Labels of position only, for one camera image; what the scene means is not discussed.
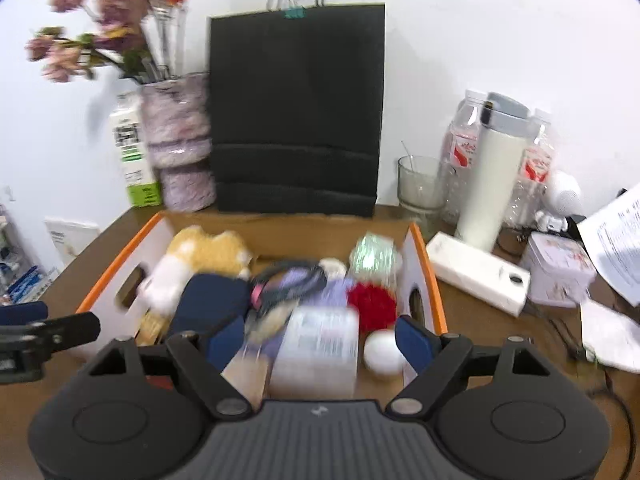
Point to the dried pink flowers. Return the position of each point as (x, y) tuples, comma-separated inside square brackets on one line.
[(115, 10)]

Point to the wooden desktop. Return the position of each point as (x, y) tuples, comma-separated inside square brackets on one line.
[(500, 330)]

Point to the white thermos flask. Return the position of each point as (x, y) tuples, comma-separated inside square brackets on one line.
[(492, 185)]

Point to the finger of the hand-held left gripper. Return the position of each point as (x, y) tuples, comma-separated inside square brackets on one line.
[(22, 312), (70, 330)]

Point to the tan packet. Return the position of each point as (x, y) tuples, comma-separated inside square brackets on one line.
[(247, 375)]

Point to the white ball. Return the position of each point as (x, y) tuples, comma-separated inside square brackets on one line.
[(382, 354)]

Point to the yellow plush toy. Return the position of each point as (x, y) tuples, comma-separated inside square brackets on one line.
[(210, 252)]

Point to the cluttered shelf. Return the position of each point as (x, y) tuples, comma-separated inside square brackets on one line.
[(20, 270)]

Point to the orange-edged cardboard box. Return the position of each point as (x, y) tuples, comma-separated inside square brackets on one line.
[(295, 230)]

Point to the mint green yarn ball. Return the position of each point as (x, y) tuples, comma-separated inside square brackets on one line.
[(375, 260)]

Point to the purple cloth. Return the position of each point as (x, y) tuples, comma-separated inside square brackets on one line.
[(335, 290)]

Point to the black paper bag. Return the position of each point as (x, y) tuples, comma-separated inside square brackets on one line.
[(295, 110)]

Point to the navy blue pouch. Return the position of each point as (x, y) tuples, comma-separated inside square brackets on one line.
[(205, 300)]

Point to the printed white paper sheet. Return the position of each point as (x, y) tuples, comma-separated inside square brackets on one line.
[(615, 245)]

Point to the white power bank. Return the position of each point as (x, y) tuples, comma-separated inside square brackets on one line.
[(475, 272)]

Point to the red pompom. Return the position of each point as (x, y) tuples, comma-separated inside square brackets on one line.
[(372, 305)]

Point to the red label water bottle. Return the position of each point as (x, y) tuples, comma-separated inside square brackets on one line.
[(462, 160), (532, 175)]

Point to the clear plastic packet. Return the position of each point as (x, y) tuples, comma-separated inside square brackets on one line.
[(317, 355)]

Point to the white and green carton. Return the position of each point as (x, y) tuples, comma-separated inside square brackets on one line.
[(132, 160)]

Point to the glass stirring rod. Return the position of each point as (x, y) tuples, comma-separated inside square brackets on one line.
[(409, 155)]

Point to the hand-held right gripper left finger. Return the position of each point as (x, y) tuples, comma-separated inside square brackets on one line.
[(227, 341)]

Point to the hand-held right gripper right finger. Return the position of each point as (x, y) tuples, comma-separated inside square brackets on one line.
[(412, 342)]

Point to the white robot-shaped speaker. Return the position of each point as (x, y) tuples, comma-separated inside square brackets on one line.
[(565, 195)]

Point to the clear glass cup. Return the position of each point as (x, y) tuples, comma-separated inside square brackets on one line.
[(420, 190)]

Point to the purple mottled vase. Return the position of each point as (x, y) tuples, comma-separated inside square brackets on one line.
[(177, 160)]

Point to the printed white tin box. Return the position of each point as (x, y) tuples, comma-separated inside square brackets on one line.
[(557, 270)]

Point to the cream fluffy ball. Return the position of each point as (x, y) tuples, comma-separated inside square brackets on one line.
[(332, 269)]

